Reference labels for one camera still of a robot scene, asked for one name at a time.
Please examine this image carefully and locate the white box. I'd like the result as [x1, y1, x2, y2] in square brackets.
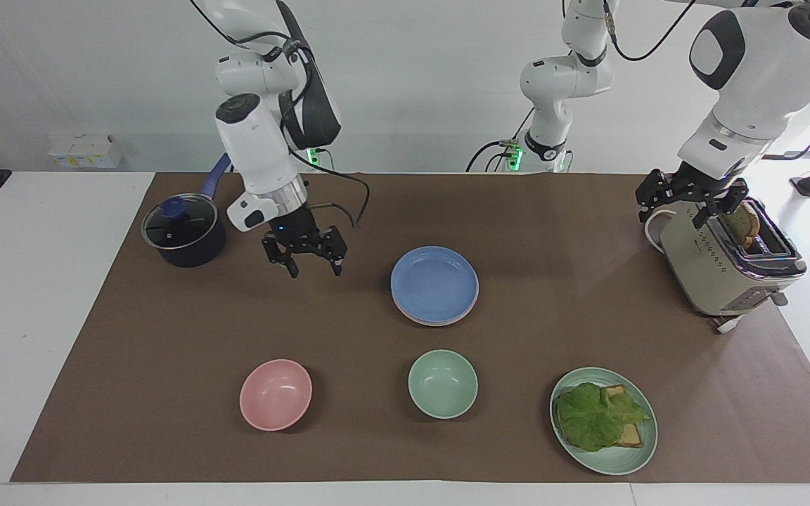
[48, 134, 123, 170]

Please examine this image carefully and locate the green lettuce leaf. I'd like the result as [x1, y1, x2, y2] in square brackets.
[556, 382, 652, 453]

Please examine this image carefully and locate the toast bread slice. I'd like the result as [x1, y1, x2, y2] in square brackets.
[591, 384, 645, 448]
[720, 202, 761, 248]

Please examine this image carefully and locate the blue plate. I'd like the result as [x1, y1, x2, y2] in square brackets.
[390, 245, 480, 324]

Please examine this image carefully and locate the dark blue saucepan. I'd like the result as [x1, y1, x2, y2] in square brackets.
[141, 153, 232, 268]

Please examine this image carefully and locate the pink bowl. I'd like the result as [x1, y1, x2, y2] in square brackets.
[239, 359, 313, 432]

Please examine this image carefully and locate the glass pot lid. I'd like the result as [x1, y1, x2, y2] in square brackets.
[143, 195, 218, 251]

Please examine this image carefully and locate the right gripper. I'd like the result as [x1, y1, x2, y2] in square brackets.
[262, 204, 348, 279]

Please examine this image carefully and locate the pink plate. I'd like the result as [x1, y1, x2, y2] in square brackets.
[392, 294, 479, 327]

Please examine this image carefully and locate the green bowl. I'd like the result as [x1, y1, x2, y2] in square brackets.
[407, 349, 479, 420]

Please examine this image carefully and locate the beige toaster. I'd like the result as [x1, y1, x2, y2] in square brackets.
[659, 200, 809, 321]

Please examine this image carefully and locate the green plate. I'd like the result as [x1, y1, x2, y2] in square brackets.
[550, 367, 658, 476]

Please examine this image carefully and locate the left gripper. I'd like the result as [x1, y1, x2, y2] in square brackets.
[634, 162, 750, 230]

